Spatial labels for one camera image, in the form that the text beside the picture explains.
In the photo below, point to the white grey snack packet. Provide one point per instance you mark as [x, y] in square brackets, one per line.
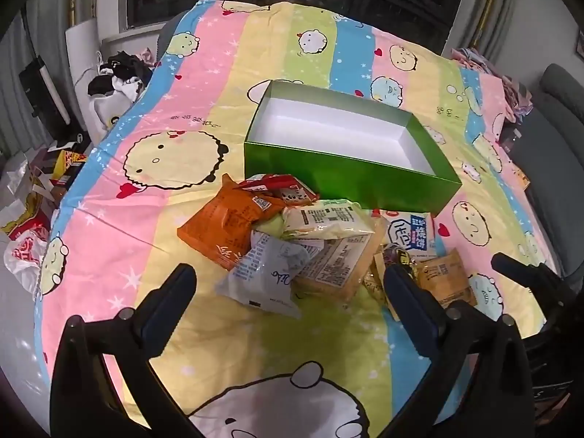
[260, 278]

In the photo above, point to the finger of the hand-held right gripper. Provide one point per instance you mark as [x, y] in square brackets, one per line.
[520, 270]

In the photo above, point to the grey curtain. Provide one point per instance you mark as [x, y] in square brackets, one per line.
[41, 23]

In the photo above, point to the small yellow snack packet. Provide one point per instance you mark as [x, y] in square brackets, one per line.
[375, 283]

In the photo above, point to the tan snack packet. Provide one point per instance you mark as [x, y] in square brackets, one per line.
[337, 264]

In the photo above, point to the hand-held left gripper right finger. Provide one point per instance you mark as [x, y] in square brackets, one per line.
[410, 297]

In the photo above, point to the striped cartoon printed blanket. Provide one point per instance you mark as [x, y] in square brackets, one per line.
[137, 219]

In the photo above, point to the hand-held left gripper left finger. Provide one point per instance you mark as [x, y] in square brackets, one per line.
[169, 300]

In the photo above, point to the small brown snack packet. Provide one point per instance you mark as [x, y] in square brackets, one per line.
[445, 278]

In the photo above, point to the green cardboard box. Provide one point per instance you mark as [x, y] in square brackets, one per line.
[346, 164]

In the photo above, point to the grey chair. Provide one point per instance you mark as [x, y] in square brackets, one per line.
[554, 146]

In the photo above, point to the pile of pink clothes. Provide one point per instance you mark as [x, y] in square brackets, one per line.
[492, 77]

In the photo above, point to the pile of dark clothes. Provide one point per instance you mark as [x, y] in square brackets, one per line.
[123, 73]

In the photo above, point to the black flat case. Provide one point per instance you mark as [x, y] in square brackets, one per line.
[43, 91]

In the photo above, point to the pale green snack packet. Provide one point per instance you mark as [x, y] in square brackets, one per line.
[326, 219]

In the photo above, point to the red and white plastic bag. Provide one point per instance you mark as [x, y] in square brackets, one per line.
[25, 255]

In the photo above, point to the orange snack packet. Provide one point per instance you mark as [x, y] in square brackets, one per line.
[219, 230]

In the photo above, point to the red snack packet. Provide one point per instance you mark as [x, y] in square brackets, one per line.
[278, 189]

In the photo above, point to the white packet with blue label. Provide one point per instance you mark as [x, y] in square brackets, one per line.
[408, 235]

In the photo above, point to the yellow carton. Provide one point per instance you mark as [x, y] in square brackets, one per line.
[68, 164]

